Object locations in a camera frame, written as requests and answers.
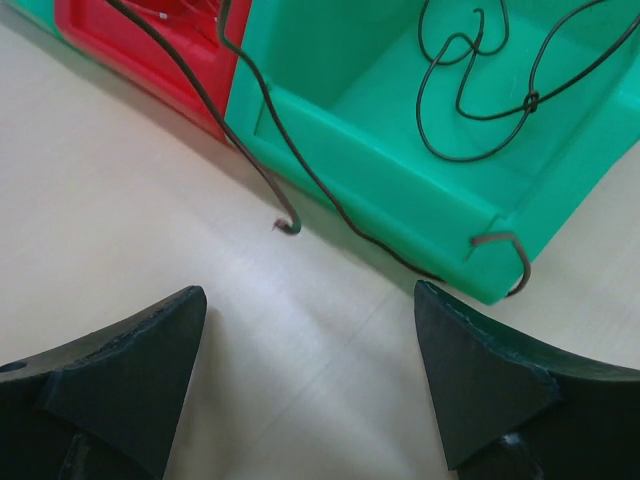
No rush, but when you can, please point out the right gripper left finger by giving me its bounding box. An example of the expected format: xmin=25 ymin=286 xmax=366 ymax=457
xmin=1 ymin=286 xmax=207 ymax=479

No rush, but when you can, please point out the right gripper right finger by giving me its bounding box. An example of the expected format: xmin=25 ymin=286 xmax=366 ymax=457
xmin=414 ymin=281 xmax=639 ymax=479

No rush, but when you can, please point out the green bin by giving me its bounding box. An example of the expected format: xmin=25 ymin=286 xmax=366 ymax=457
xmin=9 ymin=0 xmax=61 ymax=37
xmin=226 ymin=1 xmax=639 ymax=304

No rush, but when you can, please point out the pulled-out red wire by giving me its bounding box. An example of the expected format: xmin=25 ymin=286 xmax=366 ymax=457
xmin=127 ymin=0 xmax=221 ymax=36

